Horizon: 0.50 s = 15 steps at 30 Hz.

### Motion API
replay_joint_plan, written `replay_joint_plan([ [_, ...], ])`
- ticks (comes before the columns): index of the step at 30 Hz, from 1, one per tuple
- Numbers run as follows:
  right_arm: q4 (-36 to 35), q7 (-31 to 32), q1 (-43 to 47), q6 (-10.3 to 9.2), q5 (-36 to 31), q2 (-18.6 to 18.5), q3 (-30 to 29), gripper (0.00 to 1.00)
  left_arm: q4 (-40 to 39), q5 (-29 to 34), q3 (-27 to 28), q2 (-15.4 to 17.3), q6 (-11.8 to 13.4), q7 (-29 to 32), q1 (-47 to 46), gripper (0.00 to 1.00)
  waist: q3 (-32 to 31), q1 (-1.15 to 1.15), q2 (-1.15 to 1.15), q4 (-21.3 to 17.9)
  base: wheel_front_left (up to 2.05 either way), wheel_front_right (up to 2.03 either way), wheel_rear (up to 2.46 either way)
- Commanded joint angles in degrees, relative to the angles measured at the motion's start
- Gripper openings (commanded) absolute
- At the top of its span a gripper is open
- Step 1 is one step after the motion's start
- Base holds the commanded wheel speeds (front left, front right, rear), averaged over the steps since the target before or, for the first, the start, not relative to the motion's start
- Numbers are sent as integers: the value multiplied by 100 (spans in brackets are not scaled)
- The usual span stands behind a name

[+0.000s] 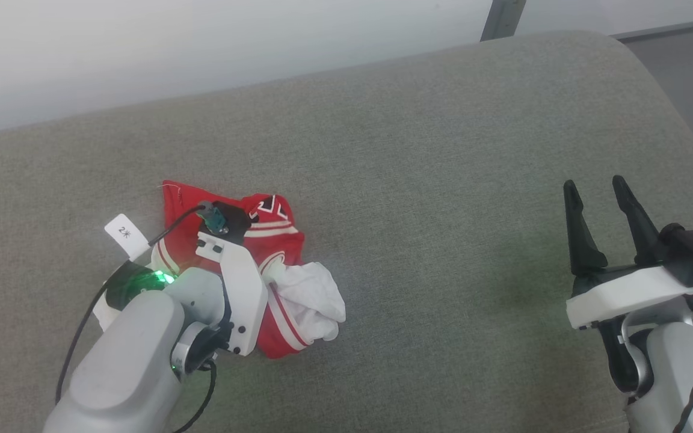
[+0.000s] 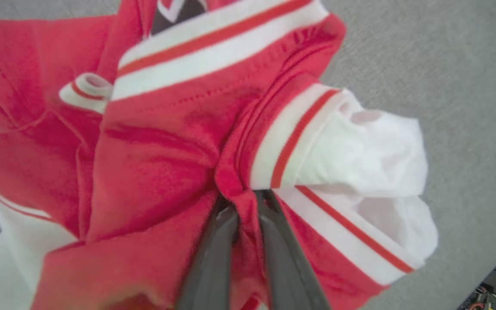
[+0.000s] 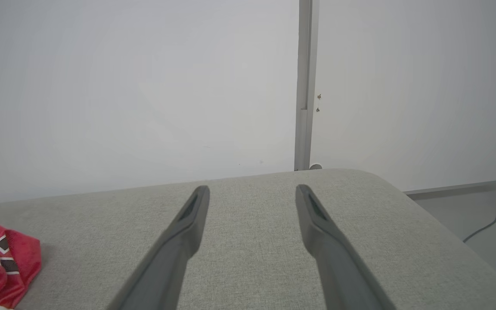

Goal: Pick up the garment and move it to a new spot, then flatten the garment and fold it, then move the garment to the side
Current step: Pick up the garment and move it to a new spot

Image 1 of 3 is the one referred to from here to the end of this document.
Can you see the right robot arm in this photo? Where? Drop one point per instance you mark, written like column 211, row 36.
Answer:
column 671, row 373

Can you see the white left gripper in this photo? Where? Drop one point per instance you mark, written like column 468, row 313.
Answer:
column 244, row 288

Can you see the dark baseboard strip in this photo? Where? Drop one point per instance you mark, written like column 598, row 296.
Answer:
column 677, row 29

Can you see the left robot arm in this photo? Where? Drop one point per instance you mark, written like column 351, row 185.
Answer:
column 124, row 361

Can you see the red and white garment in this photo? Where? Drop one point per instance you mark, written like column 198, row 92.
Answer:
column 274, row 246

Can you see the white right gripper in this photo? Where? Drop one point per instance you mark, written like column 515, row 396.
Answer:
column 629, row 294

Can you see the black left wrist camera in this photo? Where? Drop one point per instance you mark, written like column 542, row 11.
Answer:
column 232, row 221

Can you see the grey metal bracket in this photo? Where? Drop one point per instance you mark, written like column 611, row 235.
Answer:
column 503, row 19

